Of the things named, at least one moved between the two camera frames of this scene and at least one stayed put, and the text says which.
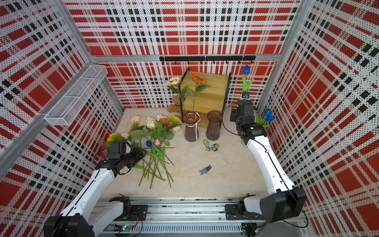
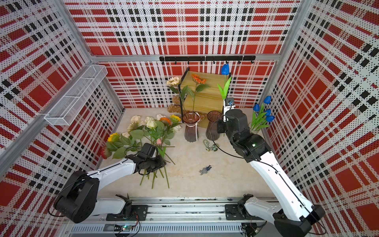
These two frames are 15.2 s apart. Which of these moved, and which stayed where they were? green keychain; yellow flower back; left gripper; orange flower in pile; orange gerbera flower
Moved: left gripper
Stayed: orange gerbera flower; green keychain; yellow flower back; orange flower in pile
